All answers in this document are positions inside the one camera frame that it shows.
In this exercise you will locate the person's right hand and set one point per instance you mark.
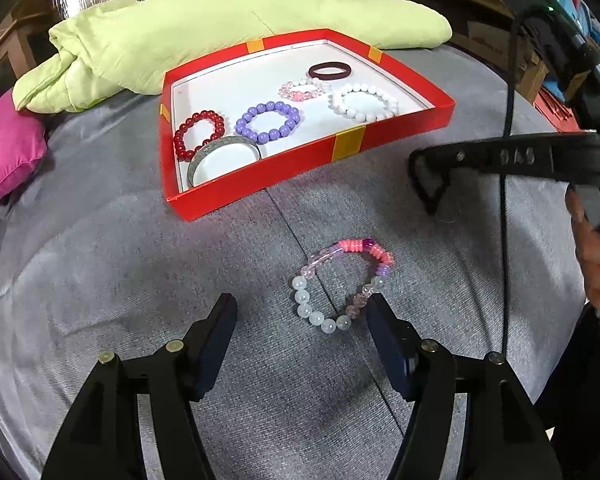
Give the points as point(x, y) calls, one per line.
point(597, 260)

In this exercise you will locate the magenta pillow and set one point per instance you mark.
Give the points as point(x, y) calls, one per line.
point(7, 155)

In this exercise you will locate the silver bangle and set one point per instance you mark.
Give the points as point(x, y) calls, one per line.
point(225, 144)

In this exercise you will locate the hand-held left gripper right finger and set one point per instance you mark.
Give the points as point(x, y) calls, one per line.
point(387, 340)

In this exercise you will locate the red cardboard box lid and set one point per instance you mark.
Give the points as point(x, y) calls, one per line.
point(380, 70)

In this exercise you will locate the light green quilt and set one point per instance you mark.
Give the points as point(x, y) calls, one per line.
point(180, 35)

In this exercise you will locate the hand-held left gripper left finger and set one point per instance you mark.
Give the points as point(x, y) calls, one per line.
point(215, 340)

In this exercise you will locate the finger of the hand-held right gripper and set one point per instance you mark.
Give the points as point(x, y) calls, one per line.
point(460, 155)

